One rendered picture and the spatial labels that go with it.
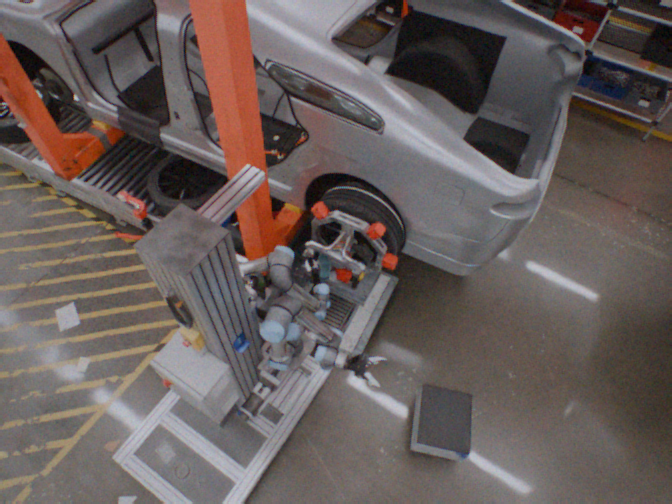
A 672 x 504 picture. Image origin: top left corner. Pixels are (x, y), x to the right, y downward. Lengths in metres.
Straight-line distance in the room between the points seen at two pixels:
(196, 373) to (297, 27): 1.98
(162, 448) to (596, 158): 5.03
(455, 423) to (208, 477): 1.63
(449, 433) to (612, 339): 1.80
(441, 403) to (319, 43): 2.40
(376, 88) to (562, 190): 3.04
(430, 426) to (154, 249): 2.17
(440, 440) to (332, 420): 0.79
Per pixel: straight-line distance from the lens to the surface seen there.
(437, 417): 3.25
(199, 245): 1.72
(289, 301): 2.20
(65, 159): 4.29
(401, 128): 2.59
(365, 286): 3.67
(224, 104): 2.27
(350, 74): 2.69
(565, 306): 4.38
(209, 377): 2.34
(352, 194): 2.97
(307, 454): 3.44
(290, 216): 3.48
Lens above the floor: 3.39
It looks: 56 degrees down
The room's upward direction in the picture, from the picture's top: 4 degrees clockwise
